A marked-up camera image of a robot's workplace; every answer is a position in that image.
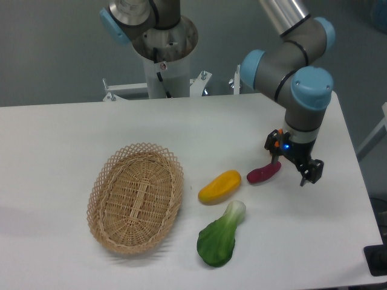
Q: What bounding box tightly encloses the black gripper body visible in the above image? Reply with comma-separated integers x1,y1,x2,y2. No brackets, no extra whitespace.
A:
280,137,316,171

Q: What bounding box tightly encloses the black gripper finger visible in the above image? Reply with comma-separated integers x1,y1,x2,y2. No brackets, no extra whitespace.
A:
264,129,283,165
299,159,324,186

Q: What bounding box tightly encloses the purple sweet potato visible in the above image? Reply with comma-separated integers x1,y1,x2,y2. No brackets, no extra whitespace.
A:
246,161,282,184

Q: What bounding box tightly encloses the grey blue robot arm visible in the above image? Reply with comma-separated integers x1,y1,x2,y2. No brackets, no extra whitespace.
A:
99,1,336,183

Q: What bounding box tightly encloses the yellow mango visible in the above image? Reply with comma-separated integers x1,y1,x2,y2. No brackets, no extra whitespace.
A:
198,170,241,204

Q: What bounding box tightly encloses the black device at table edge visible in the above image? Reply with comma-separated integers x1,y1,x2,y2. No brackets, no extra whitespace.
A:
363,245,386,277

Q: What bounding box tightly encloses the green bok choy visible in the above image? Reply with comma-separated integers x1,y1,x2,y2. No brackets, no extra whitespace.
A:
197,201,246,268

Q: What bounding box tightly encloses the woven wicker basket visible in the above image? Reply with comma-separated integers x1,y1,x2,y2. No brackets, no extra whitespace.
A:
86,143,184,254

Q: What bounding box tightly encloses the white frame at right edge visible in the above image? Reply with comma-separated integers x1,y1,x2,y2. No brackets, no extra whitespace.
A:
356,103,386,161

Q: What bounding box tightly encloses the white metal mounting frame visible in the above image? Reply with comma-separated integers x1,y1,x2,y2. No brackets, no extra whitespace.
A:
103,64,242,102

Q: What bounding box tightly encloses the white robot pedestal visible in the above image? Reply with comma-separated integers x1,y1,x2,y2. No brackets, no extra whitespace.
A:
130,16,199,100

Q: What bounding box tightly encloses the black cable on pedestal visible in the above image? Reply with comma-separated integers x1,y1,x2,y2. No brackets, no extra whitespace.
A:
152,47,173,99

